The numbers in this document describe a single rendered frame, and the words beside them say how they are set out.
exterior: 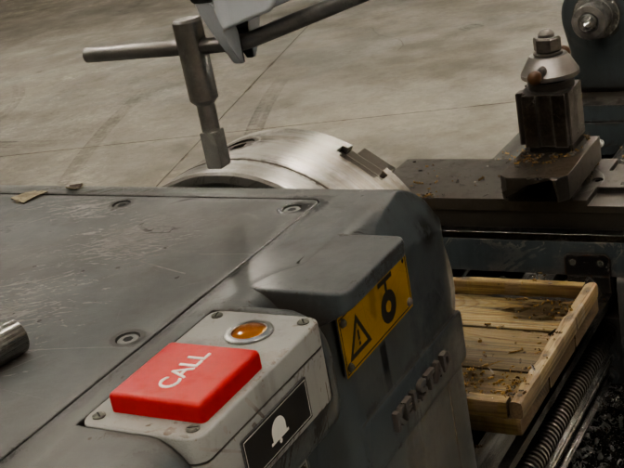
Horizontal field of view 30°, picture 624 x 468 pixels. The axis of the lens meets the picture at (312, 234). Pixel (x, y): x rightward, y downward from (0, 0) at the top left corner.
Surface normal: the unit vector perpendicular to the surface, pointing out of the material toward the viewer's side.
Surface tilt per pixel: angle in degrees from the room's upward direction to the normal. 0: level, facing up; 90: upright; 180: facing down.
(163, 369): 0
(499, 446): 57
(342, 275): 0
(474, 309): 0
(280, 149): 11
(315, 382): 90
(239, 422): 90
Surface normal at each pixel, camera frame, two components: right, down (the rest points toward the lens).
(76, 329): -0.17, -0.92
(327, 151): 0.21, -0.82
